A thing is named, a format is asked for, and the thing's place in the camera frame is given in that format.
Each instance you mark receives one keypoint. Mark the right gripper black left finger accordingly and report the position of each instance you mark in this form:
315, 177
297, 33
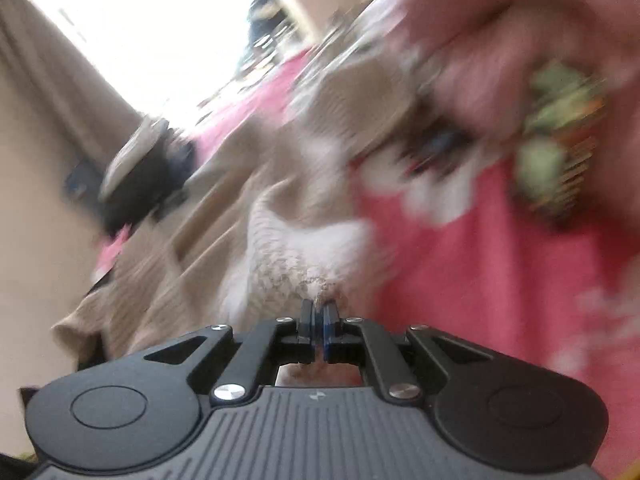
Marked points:
230, 367

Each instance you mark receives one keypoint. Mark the black folded garment on pile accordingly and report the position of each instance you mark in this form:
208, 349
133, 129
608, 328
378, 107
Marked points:
154, 178

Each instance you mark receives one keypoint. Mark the brown curtain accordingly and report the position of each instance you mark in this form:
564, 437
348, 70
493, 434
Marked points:
64, 84

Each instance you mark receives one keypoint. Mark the white folded garment on pile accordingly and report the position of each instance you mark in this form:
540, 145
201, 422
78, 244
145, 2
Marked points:
141, 142

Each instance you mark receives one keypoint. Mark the fuzzy beige houndstooth sweater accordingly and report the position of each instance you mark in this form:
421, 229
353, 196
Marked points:
270, 221

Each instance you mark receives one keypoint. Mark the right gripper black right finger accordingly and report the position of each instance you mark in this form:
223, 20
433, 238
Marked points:
410, 366

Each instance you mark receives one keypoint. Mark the wheelchair with clothes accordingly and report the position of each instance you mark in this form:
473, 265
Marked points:
273, 30

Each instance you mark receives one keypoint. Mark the pink quilt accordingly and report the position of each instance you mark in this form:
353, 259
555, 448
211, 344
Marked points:
483, 52

